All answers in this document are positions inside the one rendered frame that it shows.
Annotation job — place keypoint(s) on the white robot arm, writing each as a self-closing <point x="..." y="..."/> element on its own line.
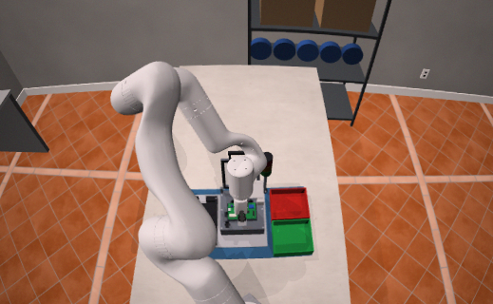
<point x="188" y="232"/>

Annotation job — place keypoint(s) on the red bin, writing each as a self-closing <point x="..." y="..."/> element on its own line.
<point x="289" y="203"/>

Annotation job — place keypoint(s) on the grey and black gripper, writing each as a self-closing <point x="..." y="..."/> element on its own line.
<point x="240" y="206"/>

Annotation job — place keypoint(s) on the green open bin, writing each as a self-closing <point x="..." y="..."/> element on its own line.
<point x="292" y="235"/>

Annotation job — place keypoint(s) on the green circuit board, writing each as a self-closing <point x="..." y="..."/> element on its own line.
<point x="251" y="214"/>

